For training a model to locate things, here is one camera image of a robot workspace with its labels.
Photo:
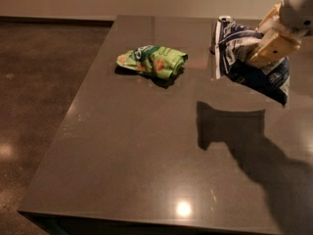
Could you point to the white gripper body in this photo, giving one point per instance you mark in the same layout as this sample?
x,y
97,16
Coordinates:
x,y
297,12

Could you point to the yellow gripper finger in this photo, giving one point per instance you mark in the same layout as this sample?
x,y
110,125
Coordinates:
x,y
271,20
272,48

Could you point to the blue chip bag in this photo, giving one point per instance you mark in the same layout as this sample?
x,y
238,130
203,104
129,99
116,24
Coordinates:
x,y
235,48

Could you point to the green chip bag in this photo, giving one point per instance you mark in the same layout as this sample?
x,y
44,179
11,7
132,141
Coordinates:
x,y
154,61

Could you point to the green white soda can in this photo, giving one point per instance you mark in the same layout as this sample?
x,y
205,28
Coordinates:
x,y
218,32

